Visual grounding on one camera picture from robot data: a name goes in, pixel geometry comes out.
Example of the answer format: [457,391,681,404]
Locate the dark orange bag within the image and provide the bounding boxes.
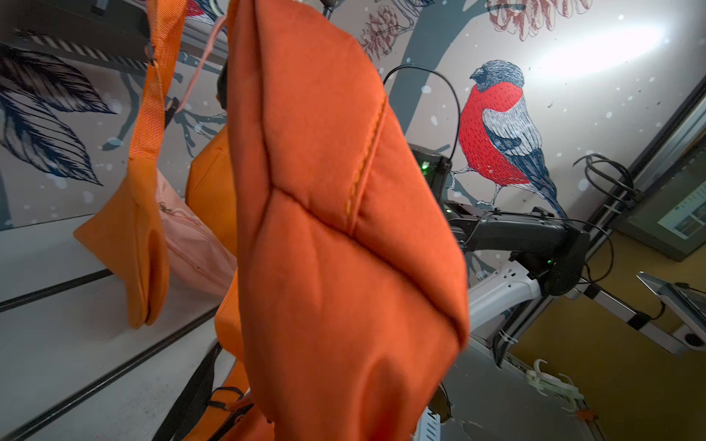
[222,1,470,440]

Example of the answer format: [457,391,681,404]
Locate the orange sling bag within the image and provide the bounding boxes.
[186,127,238,255]

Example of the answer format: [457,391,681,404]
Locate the pink waist bag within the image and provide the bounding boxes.
[153,15,238,299]

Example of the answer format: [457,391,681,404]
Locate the orange crossbody bag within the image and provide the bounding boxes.
[74,0,187,328]

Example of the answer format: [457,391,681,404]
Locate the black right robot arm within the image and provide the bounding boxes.
[410,144,589,327]

